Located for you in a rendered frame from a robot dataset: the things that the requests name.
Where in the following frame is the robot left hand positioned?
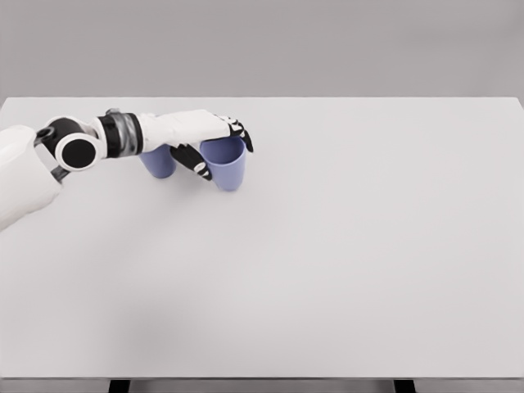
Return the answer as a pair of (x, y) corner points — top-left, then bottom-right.
(169, 109), (255, 182)

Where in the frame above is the blue plastic cup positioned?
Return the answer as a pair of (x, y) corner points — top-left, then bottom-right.
(138, 144), (178, 180)
(199, 137), (248, 192)

